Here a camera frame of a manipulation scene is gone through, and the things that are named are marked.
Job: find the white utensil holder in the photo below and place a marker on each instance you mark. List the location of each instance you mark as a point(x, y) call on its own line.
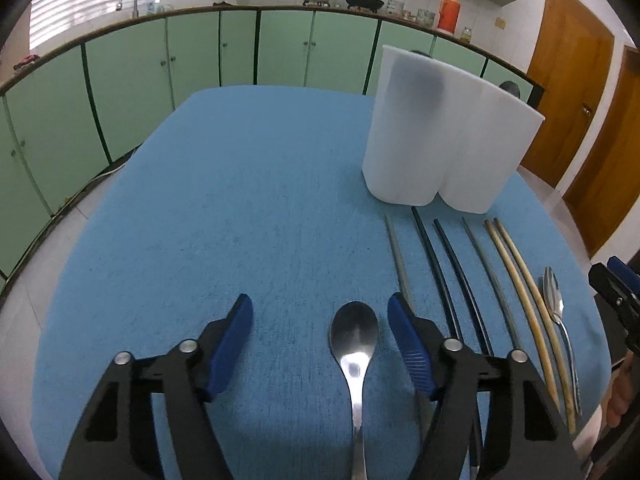
point(425, 135)

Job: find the pink cloth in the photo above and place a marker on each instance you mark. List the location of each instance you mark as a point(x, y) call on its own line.
point(26, 61)

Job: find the black wok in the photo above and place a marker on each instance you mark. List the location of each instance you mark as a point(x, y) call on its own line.
point(364, 1)

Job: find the green base cabinets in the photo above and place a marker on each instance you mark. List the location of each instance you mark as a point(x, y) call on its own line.
point(125, 85)

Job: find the white window blind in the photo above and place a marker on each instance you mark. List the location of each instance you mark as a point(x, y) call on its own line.
point(90, 0)

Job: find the person's right hand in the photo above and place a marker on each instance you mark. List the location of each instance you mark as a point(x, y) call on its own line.
point(622, 392)

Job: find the small glass jar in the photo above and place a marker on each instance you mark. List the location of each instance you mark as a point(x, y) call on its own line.
point(466, 35)

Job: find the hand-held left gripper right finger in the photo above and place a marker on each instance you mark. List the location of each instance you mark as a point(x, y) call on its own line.
point(410, 342)

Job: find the steel spoon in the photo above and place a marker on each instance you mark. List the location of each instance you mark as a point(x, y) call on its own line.
point(352, 332)
point(553, 292)

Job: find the wooden door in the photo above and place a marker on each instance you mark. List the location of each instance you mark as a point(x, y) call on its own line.
point(565, 85)
point(610, 160)

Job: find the red thermos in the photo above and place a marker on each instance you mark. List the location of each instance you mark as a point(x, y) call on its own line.
point(448, 14)

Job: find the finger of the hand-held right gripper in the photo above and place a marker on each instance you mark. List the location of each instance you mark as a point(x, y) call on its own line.
point(607, 285)
point(620, 269)

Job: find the glass measuring cup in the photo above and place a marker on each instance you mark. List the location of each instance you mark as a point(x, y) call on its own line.
point(395, 8)

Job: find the black chopstick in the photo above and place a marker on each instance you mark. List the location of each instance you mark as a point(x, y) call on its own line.
point(462, 280)
point(435, 270)

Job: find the blue tablecloth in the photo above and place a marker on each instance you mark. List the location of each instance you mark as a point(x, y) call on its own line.
point(250, 210)

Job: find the grey chopstick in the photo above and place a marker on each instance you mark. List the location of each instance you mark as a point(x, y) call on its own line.
point(399, 260)
point(492, 280)

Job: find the wide glass jar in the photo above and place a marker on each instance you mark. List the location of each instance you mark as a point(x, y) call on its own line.
point(426, 16)

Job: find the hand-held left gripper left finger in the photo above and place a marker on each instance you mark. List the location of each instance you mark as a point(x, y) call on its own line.
point(230, 345)

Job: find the greenish glass jar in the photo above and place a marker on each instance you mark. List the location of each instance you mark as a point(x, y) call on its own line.
point(165, 8)

